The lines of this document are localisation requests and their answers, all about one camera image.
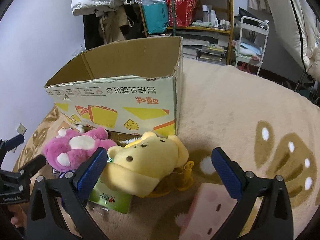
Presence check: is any pink bear plush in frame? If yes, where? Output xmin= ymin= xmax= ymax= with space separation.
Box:
xmin=42 ymin=127 xmax=116 ymax=172

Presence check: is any green tissue pack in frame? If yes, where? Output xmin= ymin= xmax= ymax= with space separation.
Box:
xmin=88 ymin=155 xmax=133 ymax=215

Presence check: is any pink cube plush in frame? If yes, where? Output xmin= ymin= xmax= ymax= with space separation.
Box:
xmin=176 ymin=183 xmax=237 ymax=239

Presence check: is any yellow bear plush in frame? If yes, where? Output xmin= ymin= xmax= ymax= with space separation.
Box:
xmin=100 ymin=132 xmax=194 ymax=198

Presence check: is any printed cardboard box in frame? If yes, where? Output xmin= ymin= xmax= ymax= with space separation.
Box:
xmin=44 ymin=36 xmax=183 ymax=137

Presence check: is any beige hanging coat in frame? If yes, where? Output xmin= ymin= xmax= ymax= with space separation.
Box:
xmin=99 ymin=5 xmax=134 ymax=44

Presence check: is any white utility cart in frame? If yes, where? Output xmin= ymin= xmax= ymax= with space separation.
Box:
xmin=234 ymin=15 xmax=269 ymax=76

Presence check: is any teal bag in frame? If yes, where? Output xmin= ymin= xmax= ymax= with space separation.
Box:
xmin=140 ymin=0 xmax=169 ymax=34

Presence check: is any cream folded mattress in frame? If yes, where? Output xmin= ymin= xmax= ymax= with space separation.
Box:
xmin=267 ymin=0 xmax=319 ymax=81

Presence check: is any wooden shelf unit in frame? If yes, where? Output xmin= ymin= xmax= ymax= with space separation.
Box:
xmin=137 ymin=0 xmax=233 ymax=64

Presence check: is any red patterned bag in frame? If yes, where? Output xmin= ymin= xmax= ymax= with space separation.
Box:
xmin=174 ymin=0 xmax=199 ymax=28

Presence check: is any green vertical pole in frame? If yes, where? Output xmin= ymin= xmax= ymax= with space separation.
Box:
xmin=171 ymin=0 xmax=176 ymax=36

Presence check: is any white wall socket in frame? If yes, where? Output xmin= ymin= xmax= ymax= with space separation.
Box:
xmin=16 ymin=123 xmax=27 ymax=135

